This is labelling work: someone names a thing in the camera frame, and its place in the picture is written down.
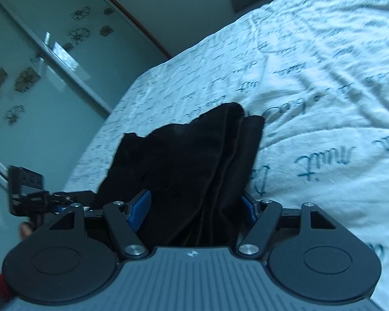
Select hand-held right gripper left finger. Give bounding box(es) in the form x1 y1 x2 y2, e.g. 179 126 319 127
48 189 152 259

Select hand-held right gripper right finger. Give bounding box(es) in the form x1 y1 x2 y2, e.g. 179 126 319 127
237 194 339 258

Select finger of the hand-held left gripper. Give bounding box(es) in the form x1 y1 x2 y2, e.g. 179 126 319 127
48 189 97 215

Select black pants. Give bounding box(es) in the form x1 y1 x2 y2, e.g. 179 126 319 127
95 102 265 250

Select person's left hand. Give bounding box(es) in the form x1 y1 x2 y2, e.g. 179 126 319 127
19 221 33 239

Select glass wardrobe with flower decals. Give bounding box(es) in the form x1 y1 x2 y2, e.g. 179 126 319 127
0 0 172 201

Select white script-printed bedsheet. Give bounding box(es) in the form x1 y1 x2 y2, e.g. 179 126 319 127
63 0 389 311

